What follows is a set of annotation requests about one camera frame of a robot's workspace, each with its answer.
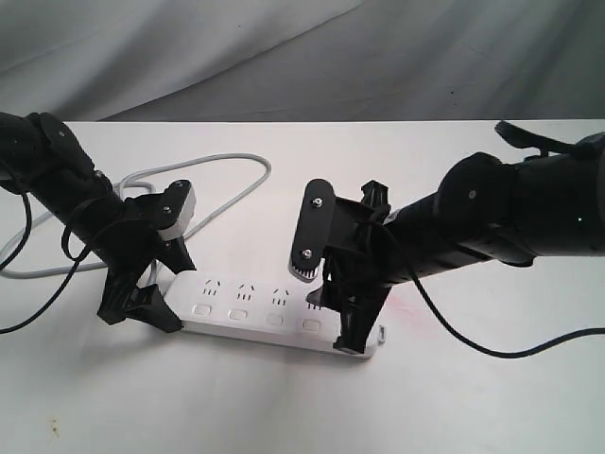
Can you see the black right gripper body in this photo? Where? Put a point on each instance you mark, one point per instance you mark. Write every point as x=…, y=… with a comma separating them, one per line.
x=360, y=253

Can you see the grey backdrop cloth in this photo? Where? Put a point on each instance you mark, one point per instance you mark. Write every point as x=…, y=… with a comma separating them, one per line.
x=265, y=61

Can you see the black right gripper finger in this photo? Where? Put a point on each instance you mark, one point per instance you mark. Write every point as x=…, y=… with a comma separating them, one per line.
x=330, y=294
x=359, y=309

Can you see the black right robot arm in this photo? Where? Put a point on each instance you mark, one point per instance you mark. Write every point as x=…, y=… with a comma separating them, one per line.
x=549, y=204

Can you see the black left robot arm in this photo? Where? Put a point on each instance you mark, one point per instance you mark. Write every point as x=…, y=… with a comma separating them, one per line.
x=41, y=155

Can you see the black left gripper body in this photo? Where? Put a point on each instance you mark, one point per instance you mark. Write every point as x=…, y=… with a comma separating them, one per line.
x=124, y=236

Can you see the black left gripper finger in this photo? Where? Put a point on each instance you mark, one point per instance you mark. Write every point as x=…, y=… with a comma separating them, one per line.
x=174, y=255
x=147, y=305

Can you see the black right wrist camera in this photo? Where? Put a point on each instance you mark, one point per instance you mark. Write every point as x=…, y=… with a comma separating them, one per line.
x=312, y=230

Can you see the white five-outlet power strip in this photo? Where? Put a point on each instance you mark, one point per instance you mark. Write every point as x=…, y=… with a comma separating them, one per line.
x=252, y=310

